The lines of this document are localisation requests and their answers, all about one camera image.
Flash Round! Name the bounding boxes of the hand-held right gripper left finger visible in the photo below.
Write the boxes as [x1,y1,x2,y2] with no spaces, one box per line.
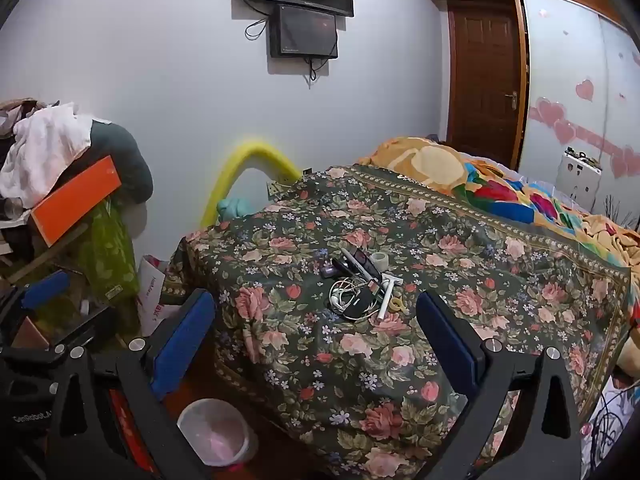
[47,287,217,480]

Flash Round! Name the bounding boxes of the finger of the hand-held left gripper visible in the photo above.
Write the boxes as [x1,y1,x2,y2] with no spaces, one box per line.
[0,342,68,368]
[0,270,72,326]

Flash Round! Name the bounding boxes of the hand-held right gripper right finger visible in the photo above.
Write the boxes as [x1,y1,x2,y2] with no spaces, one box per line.
[416,290,583,480]

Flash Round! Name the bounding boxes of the white razor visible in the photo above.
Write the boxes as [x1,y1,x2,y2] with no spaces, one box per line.
[376,274,403,322]

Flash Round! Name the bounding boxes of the white trash bin pink liner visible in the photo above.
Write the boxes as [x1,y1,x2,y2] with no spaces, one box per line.
[177,398,251,468]

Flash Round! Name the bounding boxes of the black phone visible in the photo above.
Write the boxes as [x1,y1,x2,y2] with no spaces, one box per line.
[330,285,382,321]

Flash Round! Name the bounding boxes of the white earphones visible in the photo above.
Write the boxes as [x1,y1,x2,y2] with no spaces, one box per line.
[327,277,371,313]

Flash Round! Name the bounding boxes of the black sunglasses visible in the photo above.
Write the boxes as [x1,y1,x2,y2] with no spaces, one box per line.
[332,246,383,283]

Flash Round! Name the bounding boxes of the white plastic bag red print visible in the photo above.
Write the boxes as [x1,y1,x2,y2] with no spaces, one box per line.
[136,255,186,338]

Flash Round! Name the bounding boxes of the green floral bag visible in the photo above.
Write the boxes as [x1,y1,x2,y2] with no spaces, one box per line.
[75,200,141,311]

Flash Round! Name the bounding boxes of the orange board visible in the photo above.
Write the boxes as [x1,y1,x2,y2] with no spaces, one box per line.
[31,155,123,248]

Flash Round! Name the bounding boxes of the dark floral blanket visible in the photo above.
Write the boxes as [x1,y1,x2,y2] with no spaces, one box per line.
[165,165,636,480]

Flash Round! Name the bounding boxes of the white cloth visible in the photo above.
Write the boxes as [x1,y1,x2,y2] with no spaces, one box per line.
[0,102,93,208]

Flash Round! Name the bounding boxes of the teal cloth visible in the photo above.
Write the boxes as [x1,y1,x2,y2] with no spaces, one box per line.
[216,197,261,222]

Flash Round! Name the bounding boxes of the dark green cushion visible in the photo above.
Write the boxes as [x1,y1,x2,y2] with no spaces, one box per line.
[85,120,153,206]

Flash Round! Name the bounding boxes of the colourful printed blanket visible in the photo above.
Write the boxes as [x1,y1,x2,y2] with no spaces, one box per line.
[357,135,640,281]

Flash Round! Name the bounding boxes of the yellow foam tube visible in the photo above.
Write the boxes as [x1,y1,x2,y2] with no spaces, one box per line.
[200,136,303,228]

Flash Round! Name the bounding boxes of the small white cabinet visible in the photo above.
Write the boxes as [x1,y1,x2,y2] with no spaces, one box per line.
[556,146,603,211]

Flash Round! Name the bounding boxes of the brown wooden door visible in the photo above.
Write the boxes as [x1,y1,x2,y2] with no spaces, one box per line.
[446,2,523,168]

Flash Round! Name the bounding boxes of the wardrobe with heart stickers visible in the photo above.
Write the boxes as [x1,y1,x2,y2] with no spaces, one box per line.
[515,0,640,226]

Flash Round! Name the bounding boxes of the tangled black cables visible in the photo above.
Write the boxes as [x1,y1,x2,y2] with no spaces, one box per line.
[585,380,640,466]

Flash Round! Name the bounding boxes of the black cable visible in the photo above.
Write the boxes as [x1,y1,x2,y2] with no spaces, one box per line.
[244,16,270,42]
[304,56,332,84]

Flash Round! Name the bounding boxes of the small black wall monitor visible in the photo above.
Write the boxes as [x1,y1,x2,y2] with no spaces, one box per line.
[269,4,339,59]

